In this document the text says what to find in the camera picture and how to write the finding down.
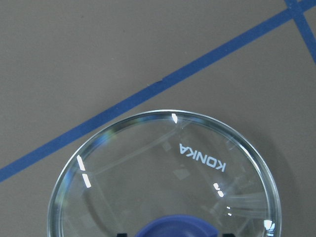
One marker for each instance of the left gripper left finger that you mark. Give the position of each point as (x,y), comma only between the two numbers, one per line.
(122,235)

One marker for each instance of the glass lid purple knob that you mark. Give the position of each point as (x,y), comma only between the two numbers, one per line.
(165,173)

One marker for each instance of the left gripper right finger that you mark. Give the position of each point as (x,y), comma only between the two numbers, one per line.
(228,235)

